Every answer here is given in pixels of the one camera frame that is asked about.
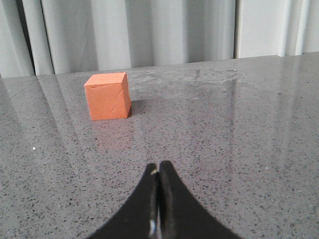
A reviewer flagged orange foam cube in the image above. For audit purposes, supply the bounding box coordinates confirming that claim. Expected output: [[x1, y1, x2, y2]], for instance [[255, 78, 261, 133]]
[[84, 72, 132, 120]]

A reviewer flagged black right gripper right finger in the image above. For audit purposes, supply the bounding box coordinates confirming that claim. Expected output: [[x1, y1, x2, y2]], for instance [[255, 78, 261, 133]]
[[159, 161, 239, 239]]

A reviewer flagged grey pleated curtain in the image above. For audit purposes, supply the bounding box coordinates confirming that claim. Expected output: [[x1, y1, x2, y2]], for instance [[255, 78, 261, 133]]
[[0, 0, 319, 77]]

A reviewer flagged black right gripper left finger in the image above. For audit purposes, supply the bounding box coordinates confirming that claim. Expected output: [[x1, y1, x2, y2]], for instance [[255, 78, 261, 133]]
[[89, 163, 159, 239]]

